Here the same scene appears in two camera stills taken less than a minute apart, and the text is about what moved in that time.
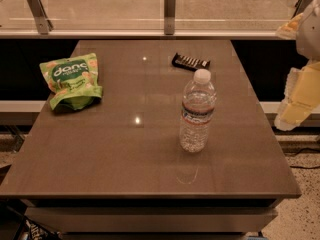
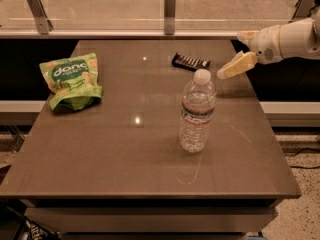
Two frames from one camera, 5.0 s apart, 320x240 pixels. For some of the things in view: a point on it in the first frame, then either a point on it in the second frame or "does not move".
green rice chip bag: (73, 83) does not move
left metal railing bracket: (34, 1) does not move
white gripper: (309, 37) to (265, 46)
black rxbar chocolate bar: (190, 63) does not move
